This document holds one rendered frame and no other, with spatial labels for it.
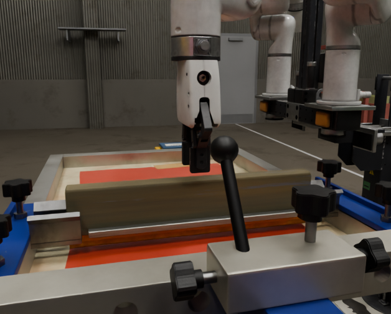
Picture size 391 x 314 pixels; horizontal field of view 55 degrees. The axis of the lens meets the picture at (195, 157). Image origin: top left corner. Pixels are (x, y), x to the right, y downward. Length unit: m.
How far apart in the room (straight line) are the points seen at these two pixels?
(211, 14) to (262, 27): 1.02
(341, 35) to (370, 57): 10.09
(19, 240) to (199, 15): 0.40
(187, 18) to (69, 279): 0.37
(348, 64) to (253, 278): 0.93
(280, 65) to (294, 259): 1.27
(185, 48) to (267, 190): 0.27
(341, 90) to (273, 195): 0.57
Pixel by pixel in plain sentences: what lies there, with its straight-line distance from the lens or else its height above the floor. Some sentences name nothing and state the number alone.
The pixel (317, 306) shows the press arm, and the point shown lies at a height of 1.04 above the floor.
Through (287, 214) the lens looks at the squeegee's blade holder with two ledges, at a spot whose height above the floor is 0.99.
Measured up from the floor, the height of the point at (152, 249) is 0.96.
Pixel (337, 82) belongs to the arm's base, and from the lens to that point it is 1.17.
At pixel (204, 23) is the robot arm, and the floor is 1.29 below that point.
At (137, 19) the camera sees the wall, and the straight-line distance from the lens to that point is 9.20.
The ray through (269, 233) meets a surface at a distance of 0.68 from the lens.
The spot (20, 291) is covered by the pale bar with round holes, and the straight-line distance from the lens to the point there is 0.38.
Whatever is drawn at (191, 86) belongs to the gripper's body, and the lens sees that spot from 0.54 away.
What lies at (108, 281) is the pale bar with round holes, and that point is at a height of 1.04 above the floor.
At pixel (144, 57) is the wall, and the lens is 9.13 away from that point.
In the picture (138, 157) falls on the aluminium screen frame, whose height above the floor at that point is 0.97.
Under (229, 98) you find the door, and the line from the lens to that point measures 9.48.
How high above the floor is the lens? 1.23
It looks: 12 degrees down
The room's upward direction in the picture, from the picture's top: straight up
